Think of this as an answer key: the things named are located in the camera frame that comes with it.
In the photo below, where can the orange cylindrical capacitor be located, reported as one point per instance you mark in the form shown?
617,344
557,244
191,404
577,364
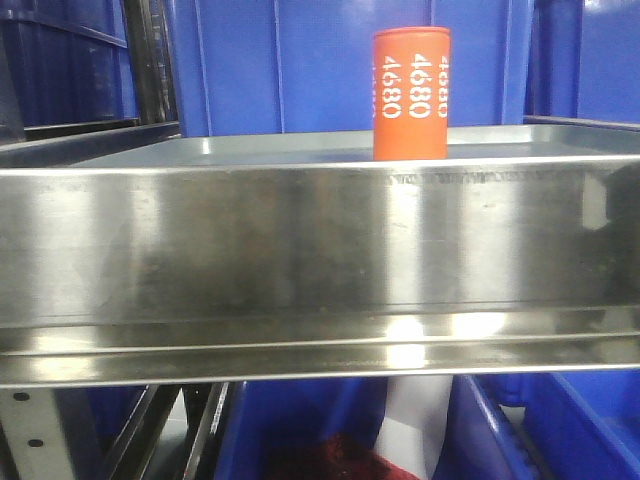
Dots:
411,78

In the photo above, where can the stainless steel shelf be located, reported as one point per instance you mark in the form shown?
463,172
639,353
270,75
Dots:
133,257

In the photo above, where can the large blue bin behind capacitor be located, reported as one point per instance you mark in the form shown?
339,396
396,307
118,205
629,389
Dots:
262,67

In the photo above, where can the blue bin lower middle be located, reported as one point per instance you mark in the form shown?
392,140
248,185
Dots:
270,415

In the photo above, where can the red item in bin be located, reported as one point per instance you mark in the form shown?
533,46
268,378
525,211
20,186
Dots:
338,457

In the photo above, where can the blue bin lower right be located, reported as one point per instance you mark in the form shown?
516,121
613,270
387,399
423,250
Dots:
581,425

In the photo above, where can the dark blue bin upper left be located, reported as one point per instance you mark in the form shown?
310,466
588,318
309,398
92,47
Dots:
69,61

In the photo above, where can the blue bin upper right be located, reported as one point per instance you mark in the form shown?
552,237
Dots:
584,60

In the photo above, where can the grey perforated shelf post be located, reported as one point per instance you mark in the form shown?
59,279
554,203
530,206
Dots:
32,425

